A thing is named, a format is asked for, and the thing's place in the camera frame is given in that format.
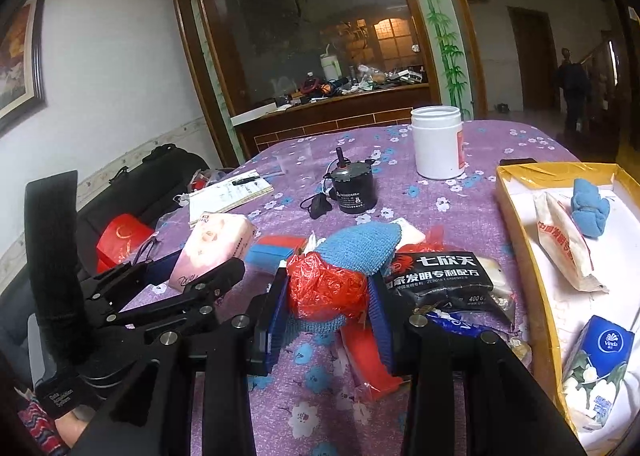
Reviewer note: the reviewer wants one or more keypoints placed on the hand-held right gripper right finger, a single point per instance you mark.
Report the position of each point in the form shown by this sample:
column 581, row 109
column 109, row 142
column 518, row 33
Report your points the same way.
column 382, row 336

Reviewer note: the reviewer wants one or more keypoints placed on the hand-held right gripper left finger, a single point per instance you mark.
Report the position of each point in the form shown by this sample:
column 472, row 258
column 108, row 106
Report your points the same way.
column 275, row 331

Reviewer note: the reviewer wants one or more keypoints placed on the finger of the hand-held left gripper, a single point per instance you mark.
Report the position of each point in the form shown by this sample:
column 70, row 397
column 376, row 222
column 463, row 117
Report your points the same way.
column 125, row 276
column 210, row 281

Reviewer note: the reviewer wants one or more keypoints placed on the pink tissue pack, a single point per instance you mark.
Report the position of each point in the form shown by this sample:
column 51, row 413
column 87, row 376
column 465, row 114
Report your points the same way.
column 215, row 241

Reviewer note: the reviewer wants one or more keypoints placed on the red plastic bag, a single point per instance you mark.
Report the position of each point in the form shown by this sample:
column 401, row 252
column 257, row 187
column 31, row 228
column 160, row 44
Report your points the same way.
column 325, row 286

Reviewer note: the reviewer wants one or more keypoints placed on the blue knitted cloth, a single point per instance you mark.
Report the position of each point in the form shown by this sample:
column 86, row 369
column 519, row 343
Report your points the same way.
column 355, row 246

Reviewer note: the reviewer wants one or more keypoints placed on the yellow cardboard box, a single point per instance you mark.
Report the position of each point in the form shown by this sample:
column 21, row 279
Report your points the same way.
column 530, row 296

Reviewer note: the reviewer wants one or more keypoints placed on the person's left forearm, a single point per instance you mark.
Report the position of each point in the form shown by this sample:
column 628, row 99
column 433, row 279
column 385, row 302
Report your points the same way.
column 37, row 426

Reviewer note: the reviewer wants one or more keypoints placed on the person's left hand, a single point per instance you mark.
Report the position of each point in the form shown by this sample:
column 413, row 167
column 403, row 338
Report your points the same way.
column 75, row 428

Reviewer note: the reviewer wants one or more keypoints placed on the yellow green red sponge pack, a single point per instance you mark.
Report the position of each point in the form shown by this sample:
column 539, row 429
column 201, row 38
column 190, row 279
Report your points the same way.
column 367, row 361

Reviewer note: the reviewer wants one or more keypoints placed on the blue sponge pack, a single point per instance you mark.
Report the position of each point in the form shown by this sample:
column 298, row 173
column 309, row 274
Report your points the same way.
column 270, row 253

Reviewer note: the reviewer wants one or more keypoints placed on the blue white sachet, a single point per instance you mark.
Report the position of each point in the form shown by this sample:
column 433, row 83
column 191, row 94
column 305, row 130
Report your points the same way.
column 450, row 323

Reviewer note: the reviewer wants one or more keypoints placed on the black printed packet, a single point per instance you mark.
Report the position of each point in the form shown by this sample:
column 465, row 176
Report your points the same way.
column 440, row 281

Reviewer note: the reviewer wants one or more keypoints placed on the white notebook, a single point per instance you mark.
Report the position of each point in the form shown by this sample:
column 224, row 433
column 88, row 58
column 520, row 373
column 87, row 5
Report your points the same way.
column 225, row 196

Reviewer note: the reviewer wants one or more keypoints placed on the black bag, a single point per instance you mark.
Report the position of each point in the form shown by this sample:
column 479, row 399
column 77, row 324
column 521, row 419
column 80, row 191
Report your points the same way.
column 140, row 180

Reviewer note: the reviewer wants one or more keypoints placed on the black pen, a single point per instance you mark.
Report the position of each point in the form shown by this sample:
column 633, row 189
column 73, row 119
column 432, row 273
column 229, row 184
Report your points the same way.
column 247, row 179

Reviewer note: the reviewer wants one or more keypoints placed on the small white packet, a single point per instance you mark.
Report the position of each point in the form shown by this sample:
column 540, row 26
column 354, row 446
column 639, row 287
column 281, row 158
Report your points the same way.
column 410, row 231

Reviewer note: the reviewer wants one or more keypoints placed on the black electric motor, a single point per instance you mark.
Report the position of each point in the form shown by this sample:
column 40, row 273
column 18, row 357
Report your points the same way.
column 352, row 188

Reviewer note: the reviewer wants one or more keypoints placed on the purple floral tablecloth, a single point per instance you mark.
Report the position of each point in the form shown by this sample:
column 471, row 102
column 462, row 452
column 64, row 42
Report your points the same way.
column 450, row 196

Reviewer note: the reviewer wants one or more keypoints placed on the white plastic jar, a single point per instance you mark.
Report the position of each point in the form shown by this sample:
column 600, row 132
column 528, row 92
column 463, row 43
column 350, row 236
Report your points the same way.
column 435, row 145

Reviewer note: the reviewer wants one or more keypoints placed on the white packet with red print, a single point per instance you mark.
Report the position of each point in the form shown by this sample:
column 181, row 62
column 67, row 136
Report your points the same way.
column 560, row 246

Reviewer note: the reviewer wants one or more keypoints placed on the blue white tissue pack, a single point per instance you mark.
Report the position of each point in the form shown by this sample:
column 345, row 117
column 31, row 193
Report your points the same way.
column 600, row 351

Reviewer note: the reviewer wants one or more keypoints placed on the black phone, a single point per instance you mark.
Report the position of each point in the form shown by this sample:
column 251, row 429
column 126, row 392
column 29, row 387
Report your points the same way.
column 517, row 161

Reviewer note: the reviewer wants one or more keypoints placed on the wooden glass cabinet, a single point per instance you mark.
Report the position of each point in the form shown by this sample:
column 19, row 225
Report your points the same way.
column 350, row 108

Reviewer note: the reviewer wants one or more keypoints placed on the blue towel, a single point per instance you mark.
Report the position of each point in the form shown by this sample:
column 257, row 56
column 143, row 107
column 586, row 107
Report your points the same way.
column 590, row 208

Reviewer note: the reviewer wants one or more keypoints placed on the white kettle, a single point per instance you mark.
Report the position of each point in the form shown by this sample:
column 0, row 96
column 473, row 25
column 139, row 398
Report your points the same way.
column 330, row 66

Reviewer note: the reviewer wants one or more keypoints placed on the pile of tools and bottles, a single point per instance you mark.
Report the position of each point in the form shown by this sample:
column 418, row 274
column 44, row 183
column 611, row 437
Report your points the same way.
column 360, row 83

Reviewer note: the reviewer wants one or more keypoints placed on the wooden door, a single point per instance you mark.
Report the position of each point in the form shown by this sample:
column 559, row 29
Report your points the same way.
column 532, row 55

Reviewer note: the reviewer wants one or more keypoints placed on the framed wall picture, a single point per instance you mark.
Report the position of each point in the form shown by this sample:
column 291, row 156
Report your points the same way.
column 17, row 55

